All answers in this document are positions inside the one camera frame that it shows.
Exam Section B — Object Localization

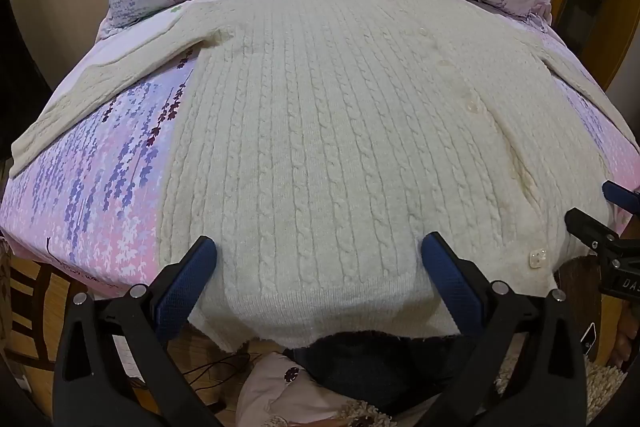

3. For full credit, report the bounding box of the wooden chair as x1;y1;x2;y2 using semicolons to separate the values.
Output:
0;237;108;375

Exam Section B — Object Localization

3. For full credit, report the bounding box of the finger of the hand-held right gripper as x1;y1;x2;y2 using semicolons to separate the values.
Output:
564;208;640;259
601;180;640;208

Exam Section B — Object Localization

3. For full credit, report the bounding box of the white cable-knit cardigan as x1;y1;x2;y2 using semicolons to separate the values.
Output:
10;0;626;353

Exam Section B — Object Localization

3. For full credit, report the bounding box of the person's right hand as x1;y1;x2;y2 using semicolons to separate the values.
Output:
614;307;640;369

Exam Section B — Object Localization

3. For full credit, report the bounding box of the black cable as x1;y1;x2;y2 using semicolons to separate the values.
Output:
172;352;261;390

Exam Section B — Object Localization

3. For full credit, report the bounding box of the pink flower-print garment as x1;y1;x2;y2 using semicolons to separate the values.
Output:
234;351;396;427

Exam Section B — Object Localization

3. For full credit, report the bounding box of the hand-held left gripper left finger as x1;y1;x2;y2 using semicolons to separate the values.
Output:
52;235;236;427

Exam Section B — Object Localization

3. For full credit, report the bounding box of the pink floral bed sheet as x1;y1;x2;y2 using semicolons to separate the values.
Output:
0;4;640;308

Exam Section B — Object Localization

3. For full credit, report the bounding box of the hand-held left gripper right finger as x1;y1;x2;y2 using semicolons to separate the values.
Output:
420;231;588;427

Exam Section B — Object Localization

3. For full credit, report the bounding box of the beige shaggy rug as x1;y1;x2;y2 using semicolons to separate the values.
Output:
577;354;632;427

